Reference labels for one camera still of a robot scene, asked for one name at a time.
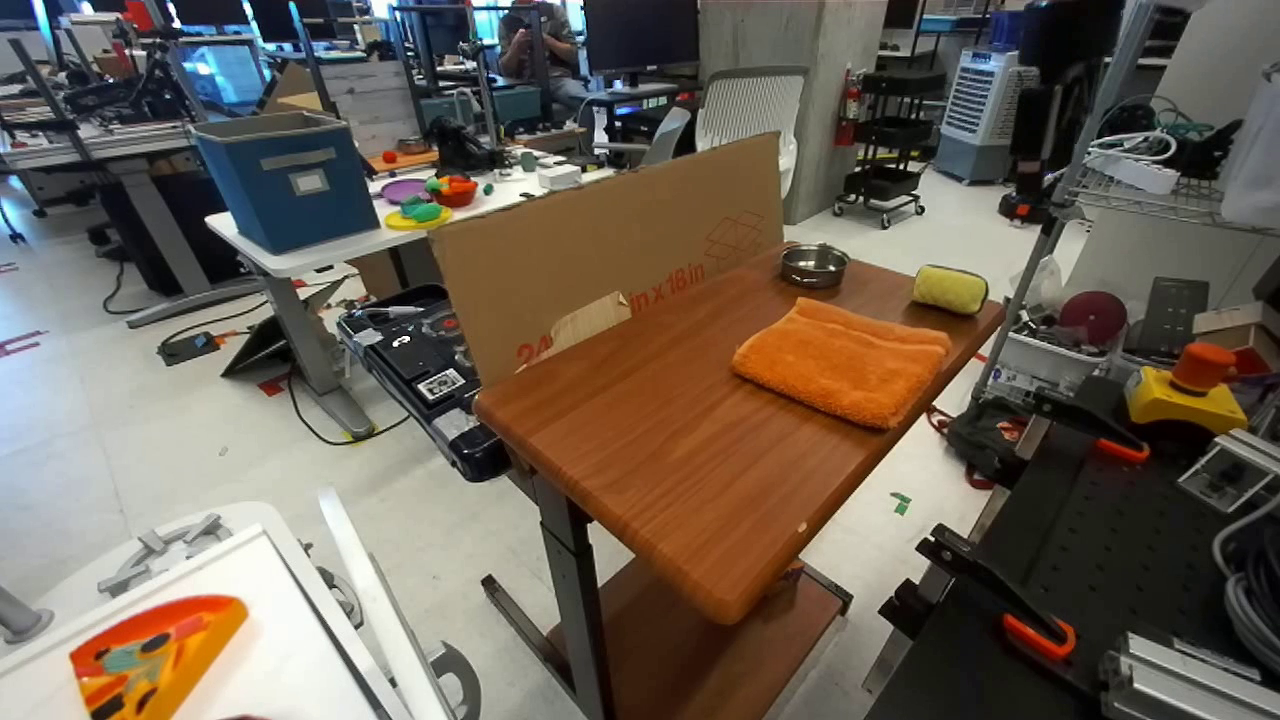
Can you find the black rolling utility cart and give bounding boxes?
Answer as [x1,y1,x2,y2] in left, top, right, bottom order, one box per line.
[828,54,949,231]

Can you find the small metal pot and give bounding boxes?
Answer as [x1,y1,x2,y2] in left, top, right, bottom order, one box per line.
[776,242,853,298]

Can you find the black perforated breadboard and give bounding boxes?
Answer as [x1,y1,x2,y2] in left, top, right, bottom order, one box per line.
[864,414,1280,720]

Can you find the yellow emergency stop button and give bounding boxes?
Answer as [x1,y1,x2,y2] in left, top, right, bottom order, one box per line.
[1123,339,1252,441]

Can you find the orange-handled black clamp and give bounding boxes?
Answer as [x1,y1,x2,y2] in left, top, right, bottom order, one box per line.
[881,521,1082,674]
[943,394,1157,487]

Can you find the seated person in background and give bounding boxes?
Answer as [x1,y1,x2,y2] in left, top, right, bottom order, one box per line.
[496,0,594,121]

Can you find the white office chair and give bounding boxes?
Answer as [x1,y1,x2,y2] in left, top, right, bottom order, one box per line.
[645,70,812,204]

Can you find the orange patterned plastic piece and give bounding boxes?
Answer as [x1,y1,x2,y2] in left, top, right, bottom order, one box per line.
[67,593,254,720]

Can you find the white air cooler unit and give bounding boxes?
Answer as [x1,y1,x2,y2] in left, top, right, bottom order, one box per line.
[928,49,1023,187]

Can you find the red fire extinguisher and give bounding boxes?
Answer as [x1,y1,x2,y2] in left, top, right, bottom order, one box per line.
[831,63,869,153]

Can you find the white height-adjustable desk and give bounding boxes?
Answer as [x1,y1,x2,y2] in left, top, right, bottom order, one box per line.
[199,156,622,446]

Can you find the wooden table with metal legs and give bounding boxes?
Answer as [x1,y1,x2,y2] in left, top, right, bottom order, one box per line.
[473,245,1009,720]

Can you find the colourful toy dishes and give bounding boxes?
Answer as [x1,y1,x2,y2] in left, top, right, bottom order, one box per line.
[371,167,483,237]

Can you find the yellow green sponge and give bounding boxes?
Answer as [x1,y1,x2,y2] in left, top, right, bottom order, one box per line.
[910,259,994,320]

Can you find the brown cardboard panel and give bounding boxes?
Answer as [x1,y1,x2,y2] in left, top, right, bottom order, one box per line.
[428,129,787,394]

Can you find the black equipment case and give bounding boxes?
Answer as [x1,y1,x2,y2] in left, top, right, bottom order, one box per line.
[333,282,511,486]

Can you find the blue storage bin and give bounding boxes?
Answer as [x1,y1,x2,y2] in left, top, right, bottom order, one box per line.
[192,109,385,259]

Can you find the red round disc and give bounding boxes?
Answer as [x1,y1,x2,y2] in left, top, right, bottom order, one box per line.
[1058,289,1133,352]

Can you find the orange folded towel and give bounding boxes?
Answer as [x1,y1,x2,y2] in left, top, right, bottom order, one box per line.
[727,298,955,437]

